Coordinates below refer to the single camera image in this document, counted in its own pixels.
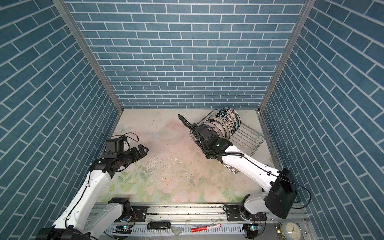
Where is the metal wire dish rack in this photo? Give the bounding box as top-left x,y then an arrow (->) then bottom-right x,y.
193,109 -> 265,155

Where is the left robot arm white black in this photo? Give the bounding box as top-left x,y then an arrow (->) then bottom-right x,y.
36,145 -> 149,240

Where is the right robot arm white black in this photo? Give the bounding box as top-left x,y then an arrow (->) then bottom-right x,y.
192,124 -> 298,220

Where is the plate in rack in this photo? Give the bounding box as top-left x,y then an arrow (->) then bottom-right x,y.
217,112 -> 236,132
219,108 -> 241,131
207,116 -> 232,140
214,114 -> 235,136

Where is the rear plate in rack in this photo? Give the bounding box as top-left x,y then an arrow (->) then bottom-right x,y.
219,108 -> 241,131

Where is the green led circuit board left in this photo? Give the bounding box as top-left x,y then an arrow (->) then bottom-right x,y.
113,226 -> 133,234

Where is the green led circuit board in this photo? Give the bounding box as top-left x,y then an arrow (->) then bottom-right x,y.
113,226 -> 133,234
243,224 -> 260,240

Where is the black remote device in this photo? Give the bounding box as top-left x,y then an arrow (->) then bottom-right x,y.
147,221 -> 171,230

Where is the red marker pen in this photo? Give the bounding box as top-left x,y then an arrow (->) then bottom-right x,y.
191,224 -> 222,233

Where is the green led circuit board right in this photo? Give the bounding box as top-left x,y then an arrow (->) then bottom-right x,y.
243,224 -> 260,240

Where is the round analog clock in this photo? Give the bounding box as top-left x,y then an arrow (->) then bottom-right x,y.
276,221 -> 303,240

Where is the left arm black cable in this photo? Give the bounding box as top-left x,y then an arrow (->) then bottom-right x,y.
64,132 -> 140,224

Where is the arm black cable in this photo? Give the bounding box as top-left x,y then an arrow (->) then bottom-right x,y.
177,113 -> 312,210
64,132 -> 140,224

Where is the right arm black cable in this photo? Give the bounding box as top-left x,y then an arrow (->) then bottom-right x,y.
177,113 -> 312,210

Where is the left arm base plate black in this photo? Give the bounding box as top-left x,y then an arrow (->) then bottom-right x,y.
130,206 -> 149,223

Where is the white slotted cable duct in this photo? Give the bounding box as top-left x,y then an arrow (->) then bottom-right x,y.
105,224 -> 245,237

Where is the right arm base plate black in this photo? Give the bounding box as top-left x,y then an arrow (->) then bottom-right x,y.
222,205 -> 267,222

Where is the aluminium mounting rail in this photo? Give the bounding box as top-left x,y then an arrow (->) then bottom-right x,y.
86,202 -> 310,224

